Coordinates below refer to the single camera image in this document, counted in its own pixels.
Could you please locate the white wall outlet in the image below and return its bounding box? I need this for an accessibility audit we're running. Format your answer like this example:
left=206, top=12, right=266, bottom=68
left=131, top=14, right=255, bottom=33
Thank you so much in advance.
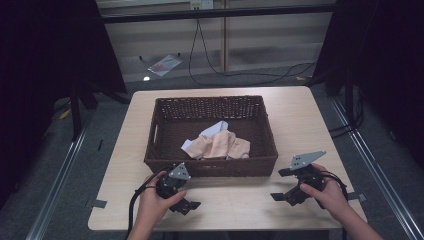
left=189, top=0, right=215, bottom=11

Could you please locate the black curtain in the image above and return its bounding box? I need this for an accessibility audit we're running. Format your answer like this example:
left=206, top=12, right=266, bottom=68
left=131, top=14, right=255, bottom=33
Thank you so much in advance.
left=0, top=0, right=128, bottom=209
left=311, top=0, right=424, bottom=169

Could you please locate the person's left hand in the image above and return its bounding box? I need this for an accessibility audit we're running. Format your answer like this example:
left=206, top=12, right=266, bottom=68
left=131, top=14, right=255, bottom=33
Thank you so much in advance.
left=137, top=170, right=188, bottom=232

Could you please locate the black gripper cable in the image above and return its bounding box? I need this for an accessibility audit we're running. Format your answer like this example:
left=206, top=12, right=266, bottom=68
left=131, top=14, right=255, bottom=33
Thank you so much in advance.
left=125, top=165, right=172, bottom=240
left=318, top=170, right=350, bottom=203

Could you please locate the metal floor rail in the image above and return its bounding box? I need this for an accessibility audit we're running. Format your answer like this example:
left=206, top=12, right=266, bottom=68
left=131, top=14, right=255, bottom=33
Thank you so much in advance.
left=25, top=123, right=91, bottom=240
left=329, top=96, right=424, bottom=240

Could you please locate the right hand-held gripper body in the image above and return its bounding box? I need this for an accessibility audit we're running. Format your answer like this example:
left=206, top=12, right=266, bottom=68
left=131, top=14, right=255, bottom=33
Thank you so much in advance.
left=285, top=150, right=327, bottom=210

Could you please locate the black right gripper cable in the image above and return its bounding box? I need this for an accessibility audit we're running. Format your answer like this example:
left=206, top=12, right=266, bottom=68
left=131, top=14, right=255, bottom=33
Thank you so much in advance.
left=318, top=170, right=350, bottom=203

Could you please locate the long black floor cable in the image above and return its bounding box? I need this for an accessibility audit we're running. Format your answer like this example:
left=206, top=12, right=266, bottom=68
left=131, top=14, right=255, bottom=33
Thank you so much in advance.
left=187, top=18, right=319, bottom=87

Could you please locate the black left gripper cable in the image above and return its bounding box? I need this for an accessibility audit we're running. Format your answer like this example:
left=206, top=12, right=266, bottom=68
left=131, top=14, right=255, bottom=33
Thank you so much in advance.
left=125, top=165, right=172, bottom=240

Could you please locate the black metal stand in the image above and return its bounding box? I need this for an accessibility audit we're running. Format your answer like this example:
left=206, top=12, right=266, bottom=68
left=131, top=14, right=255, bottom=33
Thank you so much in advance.
left=304, top=63, right=359, bottom=129
left=68, top=78, right=133, bottom=143

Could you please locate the clear plastic packet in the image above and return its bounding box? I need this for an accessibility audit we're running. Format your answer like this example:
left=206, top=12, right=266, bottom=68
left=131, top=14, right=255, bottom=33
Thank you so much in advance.
left=147, top=54, right=184, bottom=78

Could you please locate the black horizontal bar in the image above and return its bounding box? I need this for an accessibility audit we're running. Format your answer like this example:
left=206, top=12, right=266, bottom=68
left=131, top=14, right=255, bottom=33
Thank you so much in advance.
left=99, top=3, right=338, bottom=25

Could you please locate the grey tape piece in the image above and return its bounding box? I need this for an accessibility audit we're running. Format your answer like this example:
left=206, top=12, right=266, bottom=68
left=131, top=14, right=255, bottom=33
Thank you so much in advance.
left=346, top=192, right=368, bottom=203
left=85, top=198, right=108, bottom=210

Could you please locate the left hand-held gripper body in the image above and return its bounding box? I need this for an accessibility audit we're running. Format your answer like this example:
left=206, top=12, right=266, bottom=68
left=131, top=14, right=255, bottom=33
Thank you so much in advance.
left=155, top=162, right=192, bottom=200

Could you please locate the white cloth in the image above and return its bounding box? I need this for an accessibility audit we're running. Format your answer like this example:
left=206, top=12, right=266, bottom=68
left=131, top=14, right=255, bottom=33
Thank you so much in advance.
left=180, top=120, right=230, bottom=152

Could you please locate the brown woven basket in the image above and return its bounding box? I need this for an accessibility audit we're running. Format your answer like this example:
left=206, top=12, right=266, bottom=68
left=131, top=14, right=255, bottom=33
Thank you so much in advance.
left=143, top=95, right=280, bottom=178

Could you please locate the bundle of black cables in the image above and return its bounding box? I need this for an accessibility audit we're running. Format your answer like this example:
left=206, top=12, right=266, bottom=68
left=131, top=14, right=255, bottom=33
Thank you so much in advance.
left=328, top=86, right=365, bottom=140

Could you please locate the beige cloth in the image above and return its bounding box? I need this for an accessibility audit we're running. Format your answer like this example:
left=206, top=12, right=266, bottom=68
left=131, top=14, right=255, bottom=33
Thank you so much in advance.
left=184, top=129, right=251, bottom=161

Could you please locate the person's right hand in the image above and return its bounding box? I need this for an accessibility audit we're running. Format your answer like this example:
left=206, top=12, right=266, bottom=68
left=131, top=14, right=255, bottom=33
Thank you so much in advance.
left=299, top=162, right=352, bottom=223

